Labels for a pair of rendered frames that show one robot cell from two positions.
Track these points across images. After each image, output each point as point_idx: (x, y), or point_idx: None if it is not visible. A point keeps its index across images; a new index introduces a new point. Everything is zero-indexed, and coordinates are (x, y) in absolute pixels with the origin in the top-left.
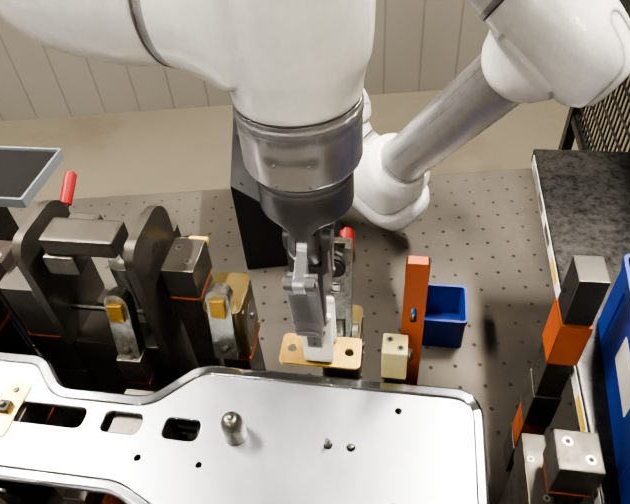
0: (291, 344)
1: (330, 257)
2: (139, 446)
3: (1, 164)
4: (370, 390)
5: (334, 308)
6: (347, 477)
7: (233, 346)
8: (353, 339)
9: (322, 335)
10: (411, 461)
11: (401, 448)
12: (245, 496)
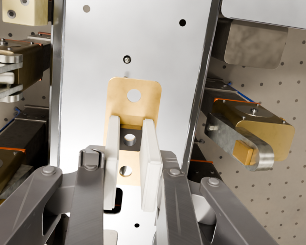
0: (119, 172)
1: (42, 201)
2: (127, 226)
3: None
4: (63, 37)
5: (112, 145)
6: (155, 62)
7: (25, 175)
8: (110, 89)
9: (227, 186)
10: (140, 0)
11: (127, 9)
12: (168, 144)
